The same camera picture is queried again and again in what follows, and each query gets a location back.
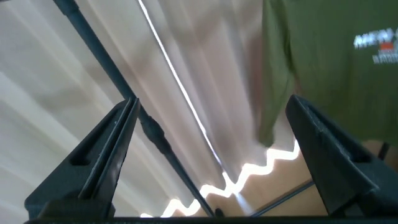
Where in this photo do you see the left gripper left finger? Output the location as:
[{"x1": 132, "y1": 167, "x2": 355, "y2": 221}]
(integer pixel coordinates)
[{"x1": 24, "y1": 97, "x2": 141, "y2": 220}]

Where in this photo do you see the green printed shirt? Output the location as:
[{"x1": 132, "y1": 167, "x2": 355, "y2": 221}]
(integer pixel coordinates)
[{"x1": 256, "y1": 0, "x2": 398, "y2": 149}]

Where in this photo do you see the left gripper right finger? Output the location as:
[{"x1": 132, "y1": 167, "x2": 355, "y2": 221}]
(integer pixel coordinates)
[{"x1": 285, "y1": 94, "x2": 398, "y2": 218}]

